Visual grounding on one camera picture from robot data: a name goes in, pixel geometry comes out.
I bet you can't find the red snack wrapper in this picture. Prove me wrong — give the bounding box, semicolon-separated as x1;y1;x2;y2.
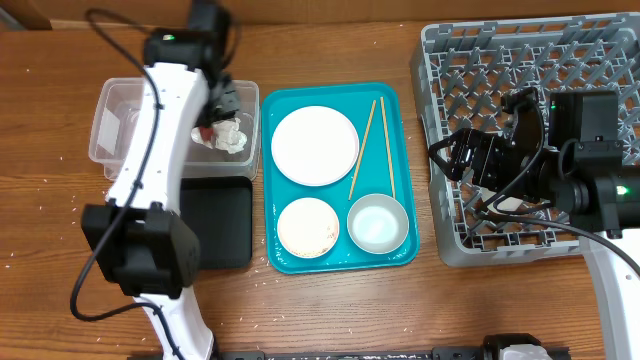
199;127;214;144

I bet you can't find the white tissue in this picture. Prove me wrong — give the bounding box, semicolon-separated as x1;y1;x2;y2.
191;118;247;154

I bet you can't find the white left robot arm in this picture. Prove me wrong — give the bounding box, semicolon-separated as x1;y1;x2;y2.
70;1;240;359

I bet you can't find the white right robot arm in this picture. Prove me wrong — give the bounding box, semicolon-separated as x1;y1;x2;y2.
428;87;639;359

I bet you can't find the grey dishwasher rack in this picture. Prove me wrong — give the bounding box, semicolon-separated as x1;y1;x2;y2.
410;12;639;267

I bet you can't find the white paper cup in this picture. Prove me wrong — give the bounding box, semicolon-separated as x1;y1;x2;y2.
488;197;523;213

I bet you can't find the teal serving tray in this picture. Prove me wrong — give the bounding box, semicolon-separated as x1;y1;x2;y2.
261;82;420;274

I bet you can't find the grey bowl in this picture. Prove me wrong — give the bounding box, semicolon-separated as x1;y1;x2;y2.
347;193;409;255

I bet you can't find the clear plastic bin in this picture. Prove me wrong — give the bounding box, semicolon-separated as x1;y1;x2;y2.
88;78;261;181

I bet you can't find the large white plate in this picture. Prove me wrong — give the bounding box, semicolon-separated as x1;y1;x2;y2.
271;106;360;187

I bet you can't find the black tray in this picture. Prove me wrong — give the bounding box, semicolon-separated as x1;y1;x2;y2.
180;176;253;270

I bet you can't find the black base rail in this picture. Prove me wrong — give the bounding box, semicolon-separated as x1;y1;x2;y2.
127;333;571;360

